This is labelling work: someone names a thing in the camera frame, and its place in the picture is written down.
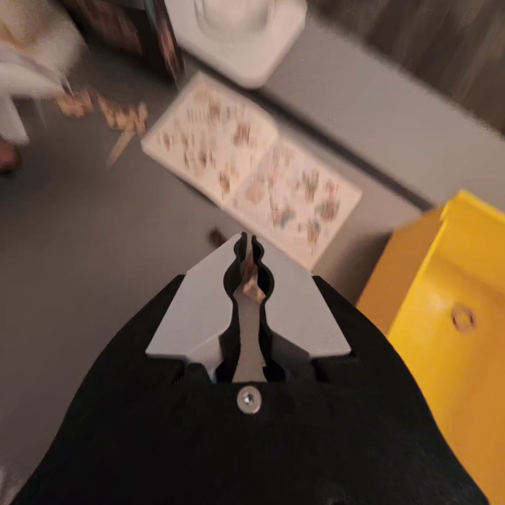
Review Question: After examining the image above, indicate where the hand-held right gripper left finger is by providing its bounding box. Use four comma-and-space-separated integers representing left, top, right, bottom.
145, 232, 248, 382

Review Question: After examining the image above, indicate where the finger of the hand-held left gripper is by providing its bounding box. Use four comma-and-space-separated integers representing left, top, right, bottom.
0, 39, 74, 99

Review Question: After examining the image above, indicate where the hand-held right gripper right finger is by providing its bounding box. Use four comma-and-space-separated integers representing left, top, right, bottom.
252, 235, 352, 371

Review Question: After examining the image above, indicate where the long slotted wooden model part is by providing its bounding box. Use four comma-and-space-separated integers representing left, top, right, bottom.
240, 252, 266, 305

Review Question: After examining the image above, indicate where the wooden model assembly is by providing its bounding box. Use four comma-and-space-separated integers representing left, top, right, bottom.
54, 88, 150, 134

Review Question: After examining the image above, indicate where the black model kit box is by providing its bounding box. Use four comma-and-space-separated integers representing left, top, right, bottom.
59, 0, 186, 84

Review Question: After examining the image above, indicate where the white cardboard box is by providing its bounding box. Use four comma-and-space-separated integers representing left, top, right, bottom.
0, 0, 85, 54

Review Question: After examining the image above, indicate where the flat wooden strip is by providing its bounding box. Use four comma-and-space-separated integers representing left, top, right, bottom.
106, 127, 138, 171

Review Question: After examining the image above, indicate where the open instruction booklet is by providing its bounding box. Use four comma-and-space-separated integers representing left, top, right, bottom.
141, 72, 363, 270

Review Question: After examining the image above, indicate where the yellow plastic bin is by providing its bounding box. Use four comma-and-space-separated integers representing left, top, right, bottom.
356, 189, 505, 505

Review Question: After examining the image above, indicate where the white rounded board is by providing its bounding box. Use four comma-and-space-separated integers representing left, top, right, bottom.
164, 0, 308, 89

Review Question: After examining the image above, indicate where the wooden ring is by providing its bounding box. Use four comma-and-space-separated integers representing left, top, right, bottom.
451, 303, 477, 333

